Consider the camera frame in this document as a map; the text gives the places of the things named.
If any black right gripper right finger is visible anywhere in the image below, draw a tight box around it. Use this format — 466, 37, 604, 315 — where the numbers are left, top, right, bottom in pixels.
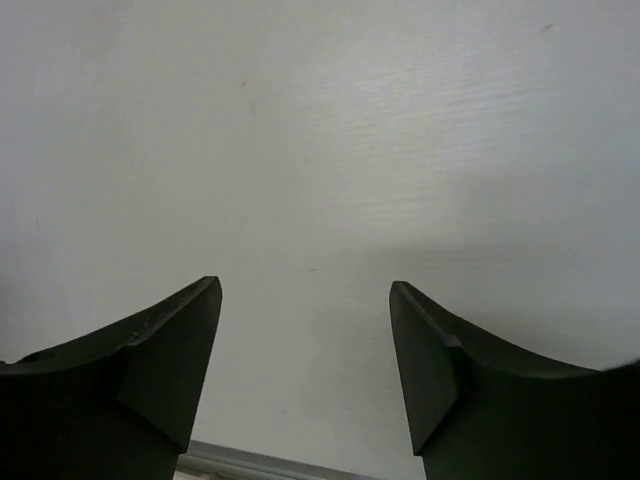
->
390, 281, 639, 479

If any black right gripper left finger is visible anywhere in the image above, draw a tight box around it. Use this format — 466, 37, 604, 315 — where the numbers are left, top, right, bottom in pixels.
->
1, 276, 222, 479

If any aluminium table edge rail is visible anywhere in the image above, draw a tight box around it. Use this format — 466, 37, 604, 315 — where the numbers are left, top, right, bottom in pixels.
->
177, 441, 369, 480

